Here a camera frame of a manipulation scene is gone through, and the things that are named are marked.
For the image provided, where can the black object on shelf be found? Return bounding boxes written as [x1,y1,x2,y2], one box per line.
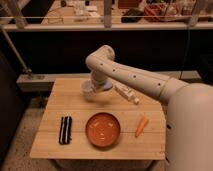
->
[121,9,143,23]

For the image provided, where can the orange plate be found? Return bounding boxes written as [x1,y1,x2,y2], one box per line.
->
[85,112,121,148]

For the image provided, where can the orange toy carrot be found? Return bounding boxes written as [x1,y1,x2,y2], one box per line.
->
[135,116,149,137]

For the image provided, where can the white ceramic cup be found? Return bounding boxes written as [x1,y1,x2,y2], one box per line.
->
[81,80,96,101]

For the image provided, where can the metal railing frame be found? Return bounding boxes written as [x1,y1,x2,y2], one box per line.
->
[0,0,213,81]

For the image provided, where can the red object on shelf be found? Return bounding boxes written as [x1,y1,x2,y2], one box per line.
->
[144,4,172,22]

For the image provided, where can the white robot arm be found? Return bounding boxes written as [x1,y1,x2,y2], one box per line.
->
[86,45,213,171]

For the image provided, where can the black and white striped sponge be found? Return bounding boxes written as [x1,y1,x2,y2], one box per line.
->
[59,116,72,145]

